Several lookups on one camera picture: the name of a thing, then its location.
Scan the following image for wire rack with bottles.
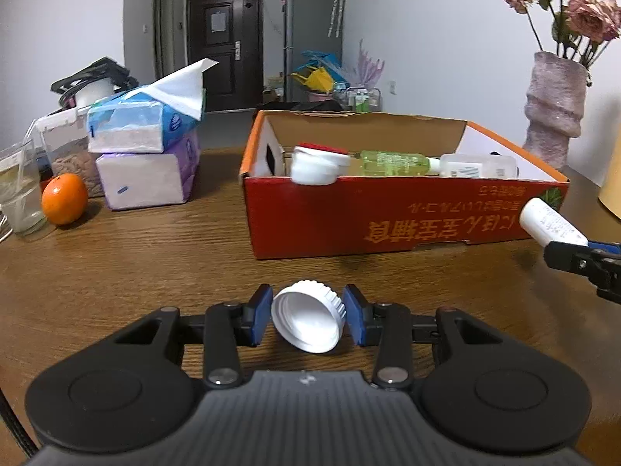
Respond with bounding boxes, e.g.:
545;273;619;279
345;85;382;112

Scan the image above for blue plastic item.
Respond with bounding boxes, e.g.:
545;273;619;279
303;50;343;76

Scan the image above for bunch of dried pink roses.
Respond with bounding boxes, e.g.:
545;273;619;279
502;0;621;71

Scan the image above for yellow plastic item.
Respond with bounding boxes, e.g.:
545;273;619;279
291;68;335;93

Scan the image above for black braided cable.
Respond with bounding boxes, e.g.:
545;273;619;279
0;388;37;457

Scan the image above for black plastic frame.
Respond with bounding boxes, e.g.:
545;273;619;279
51;57;141;108

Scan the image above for pink textured vase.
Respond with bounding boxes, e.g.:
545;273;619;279
521;51;593;168

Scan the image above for grey refrigerator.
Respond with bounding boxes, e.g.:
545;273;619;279
281;0;346;103

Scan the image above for small white cap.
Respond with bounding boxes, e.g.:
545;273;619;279
290;148;351;186

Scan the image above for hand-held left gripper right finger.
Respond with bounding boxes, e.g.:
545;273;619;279
342;284;503;390

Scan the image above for white ribbed lid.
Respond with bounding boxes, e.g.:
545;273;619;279
271;279;347;354

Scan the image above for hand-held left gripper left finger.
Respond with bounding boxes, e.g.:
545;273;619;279
114;284;273;390

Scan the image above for black bag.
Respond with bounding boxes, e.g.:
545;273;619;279
255;101;343;112

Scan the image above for white purple tissue pack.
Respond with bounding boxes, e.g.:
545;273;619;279
95;129;202;212

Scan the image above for purple clothes hangers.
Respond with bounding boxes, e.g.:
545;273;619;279
356;39;386;88

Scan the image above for straw in glass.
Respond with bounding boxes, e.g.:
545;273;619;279
12;119;37;214

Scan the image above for clear plastic food container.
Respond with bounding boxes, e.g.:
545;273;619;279
36;107;105;200

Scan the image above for clear plastic swab box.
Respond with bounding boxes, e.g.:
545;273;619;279
439;153;519;179

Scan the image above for dark entry door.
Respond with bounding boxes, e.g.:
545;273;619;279
186;0;265;112

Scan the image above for orange fruit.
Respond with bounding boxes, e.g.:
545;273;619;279
41;173;89;226

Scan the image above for white round container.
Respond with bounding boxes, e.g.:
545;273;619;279
76;79;117;108

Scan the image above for blue tissue pack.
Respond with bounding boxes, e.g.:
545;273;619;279
87;57;220;153

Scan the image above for small white squeeze bottle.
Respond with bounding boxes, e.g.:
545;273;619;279
519;196;589;247

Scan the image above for yellow thermos jug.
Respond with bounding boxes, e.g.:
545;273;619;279
598;170;621;219

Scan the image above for red cardboard box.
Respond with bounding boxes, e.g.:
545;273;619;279
240;109;571;260

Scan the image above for grey interior door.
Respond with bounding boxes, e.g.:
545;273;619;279
153;0;176;78

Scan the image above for clear drinking glass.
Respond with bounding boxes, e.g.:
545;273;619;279
0;141;49;238

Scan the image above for green spray bottle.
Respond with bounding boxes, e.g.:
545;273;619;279
347;150;442;178

